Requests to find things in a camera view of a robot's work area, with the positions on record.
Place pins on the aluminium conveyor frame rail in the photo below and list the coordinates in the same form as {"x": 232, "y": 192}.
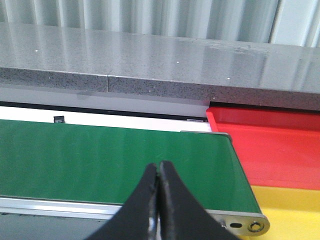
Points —
{"x": 51, "y": 219}

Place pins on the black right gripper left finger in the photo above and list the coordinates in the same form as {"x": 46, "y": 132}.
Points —
{"x": 137, "y": 219}

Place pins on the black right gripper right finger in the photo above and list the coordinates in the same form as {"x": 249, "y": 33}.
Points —
{"x": 182, "y": 217}

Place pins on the red plastic tray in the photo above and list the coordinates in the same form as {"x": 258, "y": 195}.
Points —
{"x": 276, "y": 148}

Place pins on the white pleated curtain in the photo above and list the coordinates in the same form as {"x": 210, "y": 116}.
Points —
{"x": 287, "y": 22}

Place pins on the small black sensor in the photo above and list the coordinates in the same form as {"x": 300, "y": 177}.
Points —
{"x": 59, "y": 119}

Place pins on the grey speckled stone counter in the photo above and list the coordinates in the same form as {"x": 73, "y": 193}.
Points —
{"x": 70, "y": 67}

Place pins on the green conveyor belt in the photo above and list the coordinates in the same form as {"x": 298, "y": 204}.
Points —
{"x": 83, "y": 163}

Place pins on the yellow plastic tray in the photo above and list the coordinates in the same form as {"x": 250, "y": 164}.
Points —
{"x": 294, "y": 214}

